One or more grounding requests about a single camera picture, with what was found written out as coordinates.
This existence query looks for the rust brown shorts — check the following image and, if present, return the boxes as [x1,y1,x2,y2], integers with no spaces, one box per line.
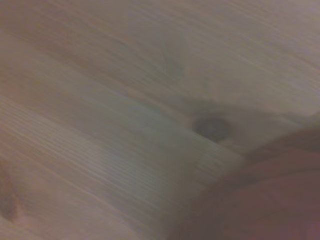
[169,126,320,240]

